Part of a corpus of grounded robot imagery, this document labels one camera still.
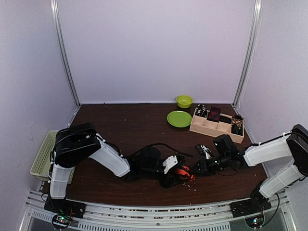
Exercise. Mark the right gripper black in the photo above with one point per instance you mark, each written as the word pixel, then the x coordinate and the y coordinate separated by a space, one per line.
pixel 203 167

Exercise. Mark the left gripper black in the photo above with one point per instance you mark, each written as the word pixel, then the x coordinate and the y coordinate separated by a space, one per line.
pixel 167 182

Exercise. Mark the red navy striped tie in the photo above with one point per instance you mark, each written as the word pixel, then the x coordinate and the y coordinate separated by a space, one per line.
pixel 184 173

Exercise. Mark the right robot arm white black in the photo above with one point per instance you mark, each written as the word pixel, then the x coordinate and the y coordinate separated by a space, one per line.
pixel 293 144

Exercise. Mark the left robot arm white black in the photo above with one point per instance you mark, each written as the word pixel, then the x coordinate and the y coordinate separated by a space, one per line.
pixel 75 144

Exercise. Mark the brown patterned rolled tie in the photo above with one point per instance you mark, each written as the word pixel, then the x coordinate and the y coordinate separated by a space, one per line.
pixel 237 125

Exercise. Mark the wooden compartment box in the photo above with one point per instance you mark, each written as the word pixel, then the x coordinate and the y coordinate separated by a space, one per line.
pixel 204 126

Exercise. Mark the red navy rolled tie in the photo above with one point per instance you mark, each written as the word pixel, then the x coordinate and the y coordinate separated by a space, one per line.
pixel 214 114

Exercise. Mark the black white patterned rolled tie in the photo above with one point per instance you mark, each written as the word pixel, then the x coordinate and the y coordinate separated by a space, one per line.
pixel 201 111

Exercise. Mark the green plate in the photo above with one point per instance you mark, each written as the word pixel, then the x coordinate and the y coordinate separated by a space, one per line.
pixel 179 119

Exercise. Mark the green bowl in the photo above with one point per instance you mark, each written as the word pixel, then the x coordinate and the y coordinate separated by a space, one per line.
pixel 184 101

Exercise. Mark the pale green perforated basket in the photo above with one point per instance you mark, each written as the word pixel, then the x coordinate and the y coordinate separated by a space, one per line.
pixel 41 165

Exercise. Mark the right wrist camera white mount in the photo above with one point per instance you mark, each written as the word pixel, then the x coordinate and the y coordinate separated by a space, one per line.
pixel 204 151

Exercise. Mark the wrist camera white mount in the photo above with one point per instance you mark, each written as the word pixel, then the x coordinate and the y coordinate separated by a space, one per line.
pixel 204 151
pixel 169 163

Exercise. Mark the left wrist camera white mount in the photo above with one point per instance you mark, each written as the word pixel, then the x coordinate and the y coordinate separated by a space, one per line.
pixel 169 163

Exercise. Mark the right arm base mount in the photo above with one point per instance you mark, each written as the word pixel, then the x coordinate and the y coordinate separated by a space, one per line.
pixel 255 204

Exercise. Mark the right aluminium frame post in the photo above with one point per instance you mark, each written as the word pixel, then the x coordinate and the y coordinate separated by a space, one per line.
pixel 249 54

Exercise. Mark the aluminium frame post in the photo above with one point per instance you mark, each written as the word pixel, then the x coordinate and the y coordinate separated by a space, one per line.
pixel 64 57
pixel 249 54

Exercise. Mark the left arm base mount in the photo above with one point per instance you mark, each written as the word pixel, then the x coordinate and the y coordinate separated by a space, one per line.
pixel 68 208

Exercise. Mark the left aluminium frame post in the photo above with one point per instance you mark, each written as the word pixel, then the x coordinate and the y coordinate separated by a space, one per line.
pixel 64 57

